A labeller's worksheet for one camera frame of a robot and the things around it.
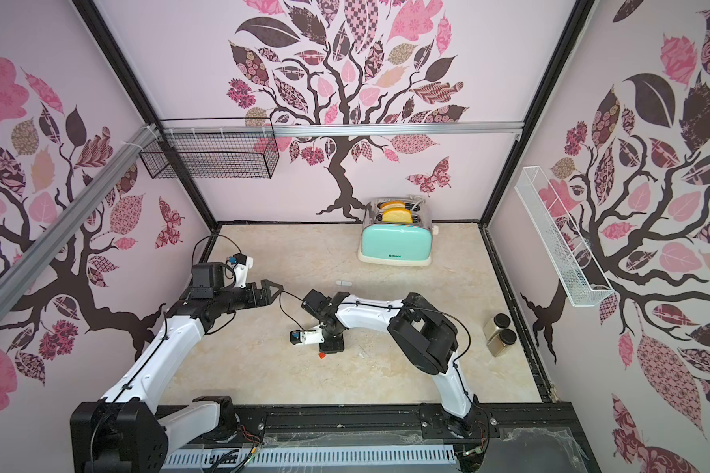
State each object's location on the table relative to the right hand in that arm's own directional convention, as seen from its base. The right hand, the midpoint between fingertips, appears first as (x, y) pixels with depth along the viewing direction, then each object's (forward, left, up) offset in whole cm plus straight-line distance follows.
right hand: (329, 343), depth 88 cm
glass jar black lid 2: (-4, -48, +8) cm, 49 cm away
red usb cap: (-4, +2, +1) cm, 4 cm away
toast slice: (+36, -23, +19) cm, 47 cm away
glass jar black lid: (+2, -50, +9) cm, 51 cm away
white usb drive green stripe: (+21, -4, +2) cm, 21 cm away
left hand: (+8, +16, +15) cm, 23 cm away
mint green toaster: (+30, -22, +11) cm, 39 cm away
